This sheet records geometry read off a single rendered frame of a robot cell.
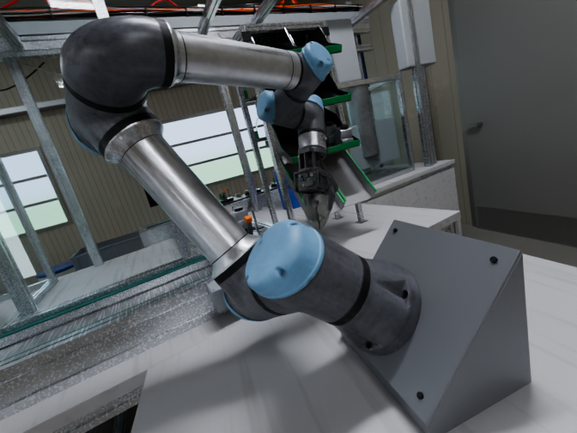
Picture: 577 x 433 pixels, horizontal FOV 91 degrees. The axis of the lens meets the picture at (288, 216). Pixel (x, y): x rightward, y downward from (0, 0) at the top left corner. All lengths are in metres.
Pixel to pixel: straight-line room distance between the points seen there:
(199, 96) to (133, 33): 4.18
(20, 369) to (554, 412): 0.91
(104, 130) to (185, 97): 4.13
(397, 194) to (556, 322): 1.53
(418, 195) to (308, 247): 1.90
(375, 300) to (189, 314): 0.52
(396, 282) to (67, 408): 0.67
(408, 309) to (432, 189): 1.93
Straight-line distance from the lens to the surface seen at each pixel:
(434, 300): 0.47
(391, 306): 0.45
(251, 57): 0.59
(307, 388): 0.55
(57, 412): 0.82
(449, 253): 0.48
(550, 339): 0.63
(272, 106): 0.74
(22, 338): 1.14
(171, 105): 4.66
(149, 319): 0.81
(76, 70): 0.52
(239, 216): 0.95
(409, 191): 2.16
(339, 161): 1.21
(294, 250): 0.37
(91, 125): 0.57
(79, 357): 0.84
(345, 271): 0.41
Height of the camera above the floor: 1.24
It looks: 13 degrees down
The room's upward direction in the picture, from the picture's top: 15 degrees counter-clockwise
